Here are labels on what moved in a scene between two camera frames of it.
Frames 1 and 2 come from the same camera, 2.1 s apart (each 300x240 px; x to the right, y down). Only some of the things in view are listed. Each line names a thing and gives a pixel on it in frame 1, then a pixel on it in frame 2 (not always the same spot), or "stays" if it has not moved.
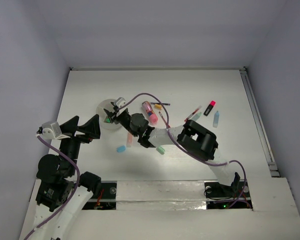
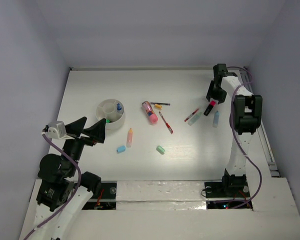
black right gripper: (116, 116) → (211, 94)
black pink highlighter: (209, 108) stays
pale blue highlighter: (216, 119) stays
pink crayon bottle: (151, 114) stays
